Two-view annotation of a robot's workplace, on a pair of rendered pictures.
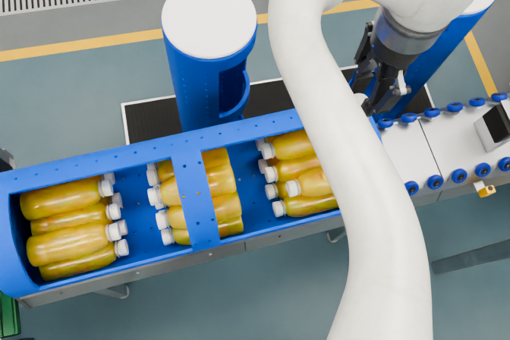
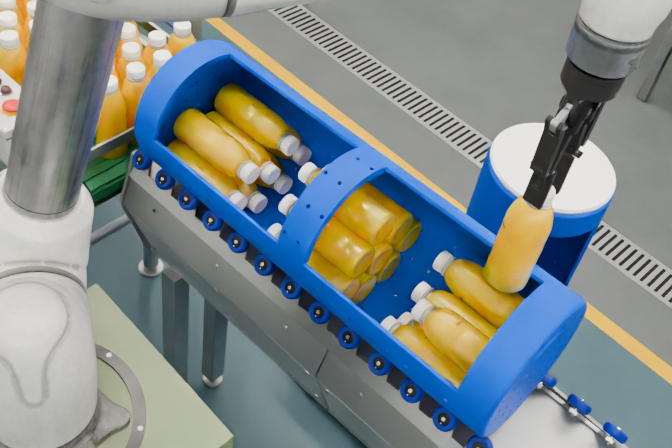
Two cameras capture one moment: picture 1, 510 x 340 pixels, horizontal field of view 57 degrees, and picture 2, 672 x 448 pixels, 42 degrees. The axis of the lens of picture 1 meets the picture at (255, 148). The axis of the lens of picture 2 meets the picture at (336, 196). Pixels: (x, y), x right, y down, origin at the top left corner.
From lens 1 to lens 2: 0.86 m
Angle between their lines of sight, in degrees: 38
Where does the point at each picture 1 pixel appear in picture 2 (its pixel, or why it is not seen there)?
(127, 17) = not seen: hidden behind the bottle
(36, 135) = not seen: hidden behind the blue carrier
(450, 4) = not seen: outside the picture
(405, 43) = (575, 41)
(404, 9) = not seen: outside the picture
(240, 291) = not seen: outside the picture
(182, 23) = (520, 146)
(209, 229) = (309, 225)
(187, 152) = (374, 157)
